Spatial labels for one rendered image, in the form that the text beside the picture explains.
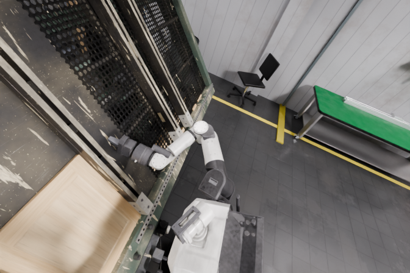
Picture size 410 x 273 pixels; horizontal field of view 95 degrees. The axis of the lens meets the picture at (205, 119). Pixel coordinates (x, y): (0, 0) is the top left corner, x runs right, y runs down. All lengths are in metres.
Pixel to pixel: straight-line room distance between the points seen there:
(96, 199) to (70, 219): 0.11
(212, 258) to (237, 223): 0.13
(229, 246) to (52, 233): 0.62
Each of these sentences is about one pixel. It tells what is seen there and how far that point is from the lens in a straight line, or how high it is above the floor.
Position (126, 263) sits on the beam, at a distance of 1.16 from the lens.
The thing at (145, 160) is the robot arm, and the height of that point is 1.26.
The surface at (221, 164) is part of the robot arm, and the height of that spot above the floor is 1.36.
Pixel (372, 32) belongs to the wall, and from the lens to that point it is 3.97.
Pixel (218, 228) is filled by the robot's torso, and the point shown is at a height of 1.37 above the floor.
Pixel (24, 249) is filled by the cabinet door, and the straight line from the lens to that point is 0.91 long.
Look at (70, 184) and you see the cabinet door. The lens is 0.93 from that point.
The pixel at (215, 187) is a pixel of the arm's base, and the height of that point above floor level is 1.36.
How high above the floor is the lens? 2.03
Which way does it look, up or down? 42 degrees down
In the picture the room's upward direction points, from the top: 21 degrees clockwise
